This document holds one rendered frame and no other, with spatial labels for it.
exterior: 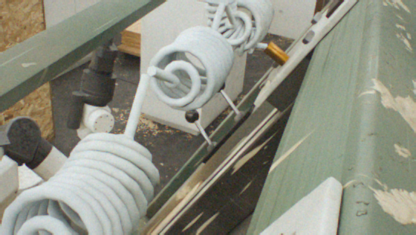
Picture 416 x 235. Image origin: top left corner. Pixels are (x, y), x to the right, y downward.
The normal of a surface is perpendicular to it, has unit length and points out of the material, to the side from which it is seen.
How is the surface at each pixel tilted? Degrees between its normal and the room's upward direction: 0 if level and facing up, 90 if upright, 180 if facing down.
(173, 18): 90
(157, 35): 90
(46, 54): 30
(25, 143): 54
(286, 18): 90
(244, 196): 90
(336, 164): 60
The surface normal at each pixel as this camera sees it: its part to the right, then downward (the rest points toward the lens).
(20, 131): 0.66, -0.20
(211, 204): -0.32, 0.45
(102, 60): 0.29, 0.34
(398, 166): 0.54, -0.64
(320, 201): -0.78, -0.62
